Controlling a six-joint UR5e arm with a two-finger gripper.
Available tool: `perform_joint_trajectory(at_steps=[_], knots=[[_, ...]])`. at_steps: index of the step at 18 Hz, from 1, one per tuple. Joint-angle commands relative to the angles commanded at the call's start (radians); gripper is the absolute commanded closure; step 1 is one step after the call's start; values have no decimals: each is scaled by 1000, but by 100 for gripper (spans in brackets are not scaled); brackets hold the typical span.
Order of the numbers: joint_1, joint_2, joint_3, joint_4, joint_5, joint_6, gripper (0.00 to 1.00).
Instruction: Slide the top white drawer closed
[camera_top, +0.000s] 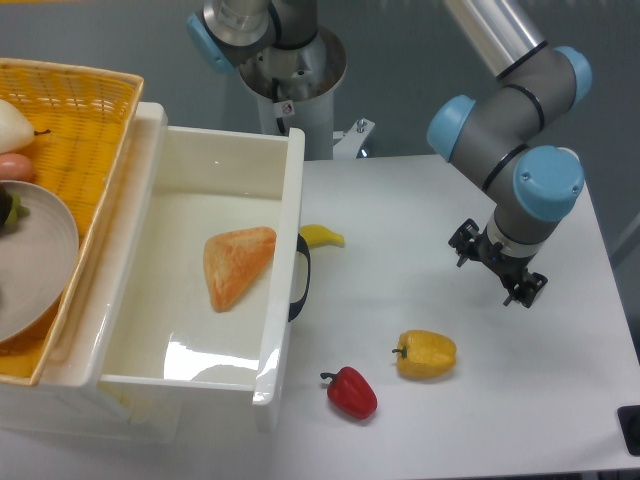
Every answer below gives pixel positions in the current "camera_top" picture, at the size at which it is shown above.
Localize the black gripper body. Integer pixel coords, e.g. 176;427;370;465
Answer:
473;232;532;289

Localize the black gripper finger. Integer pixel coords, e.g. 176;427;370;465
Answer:
502;271;548;307
448;218;481;267

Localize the white top drawer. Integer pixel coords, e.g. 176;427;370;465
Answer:
101;127;305;431

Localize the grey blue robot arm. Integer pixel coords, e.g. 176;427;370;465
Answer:
187;1;592;307

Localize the white drawer cabinet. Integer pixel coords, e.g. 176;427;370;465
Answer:
1;102;181;443

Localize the yellow toy bell pepper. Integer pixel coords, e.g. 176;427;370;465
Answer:
392;330;457;380

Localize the yellow toy banana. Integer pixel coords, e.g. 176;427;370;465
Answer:
299;224;345;248

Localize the black corner object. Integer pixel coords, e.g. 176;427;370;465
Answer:
617;405;640;457

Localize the red toy bell pepper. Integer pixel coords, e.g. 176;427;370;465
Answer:
320;366;378;420

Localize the toast bread slice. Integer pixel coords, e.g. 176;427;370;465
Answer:
203;226;277;313

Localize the yellow wicker basket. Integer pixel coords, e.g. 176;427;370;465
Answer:
1;58;144;386

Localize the grey plate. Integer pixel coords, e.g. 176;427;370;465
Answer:
1;181;79;341

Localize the dark green toy vegetable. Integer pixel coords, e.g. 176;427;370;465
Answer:
0;185;30;230

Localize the pink toy sausage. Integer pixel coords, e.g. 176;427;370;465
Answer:
0;153;35;182

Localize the black drawer handle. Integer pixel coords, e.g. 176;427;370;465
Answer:
288;234;311;322

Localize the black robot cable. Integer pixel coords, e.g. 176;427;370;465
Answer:
270;77;289;136

